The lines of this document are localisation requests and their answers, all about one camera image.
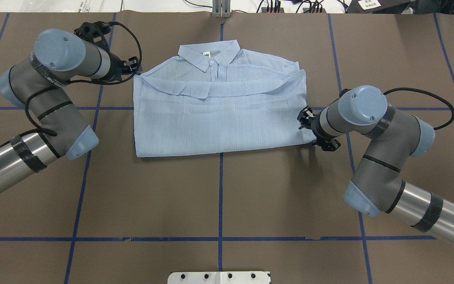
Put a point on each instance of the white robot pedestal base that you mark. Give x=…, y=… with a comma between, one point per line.
x=220, y=277

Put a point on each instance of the light blue button-up shirt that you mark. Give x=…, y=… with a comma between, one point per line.
x=218, y=97

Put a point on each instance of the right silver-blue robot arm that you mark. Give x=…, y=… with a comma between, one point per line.
x=394, y=135

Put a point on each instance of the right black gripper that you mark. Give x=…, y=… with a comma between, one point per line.
x=314, y=120

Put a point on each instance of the aluminium frame post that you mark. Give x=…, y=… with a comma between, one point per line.
x=221, y=9

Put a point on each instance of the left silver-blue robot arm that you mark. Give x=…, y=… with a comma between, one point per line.
x=59, y=59

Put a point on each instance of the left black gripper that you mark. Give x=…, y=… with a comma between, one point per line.
x=119, y=68

